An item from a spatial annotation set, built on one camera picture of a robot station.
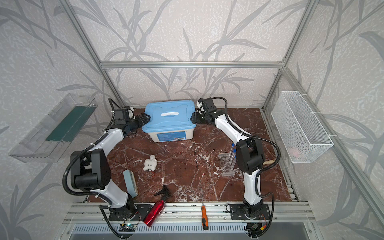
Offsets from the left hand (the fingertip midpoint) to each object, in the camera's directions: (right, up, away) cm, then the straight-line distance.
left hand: (147, 114), depth 92 cm
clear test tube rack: (+50, -30, -2) cm, 58 cm away
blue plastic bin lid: (+13, -1, +1) cm, 13 cm away
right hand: (+30, 0, +1) cm, 30 cm away
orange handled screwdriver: (+35, -51, -22) cm, 66 cm away
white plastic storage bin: (+15, -14, +2) cm, 21 cm away
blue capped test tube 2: (+52, -26, -8) cm, 59 cm away
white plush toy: (+4, -30, -6) cm, 31 cm away
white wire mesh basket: (+76, -11, -31) cm, 83 cm away
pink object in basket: (+80, -19, -20) cm, 85 cm away
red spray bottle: (+11, -49, -21) cm, 54 cm away
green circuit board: (-2, -56, -21) cm, 60 cm away
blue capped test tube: (+51, -22, -7) cm, 56 cm away
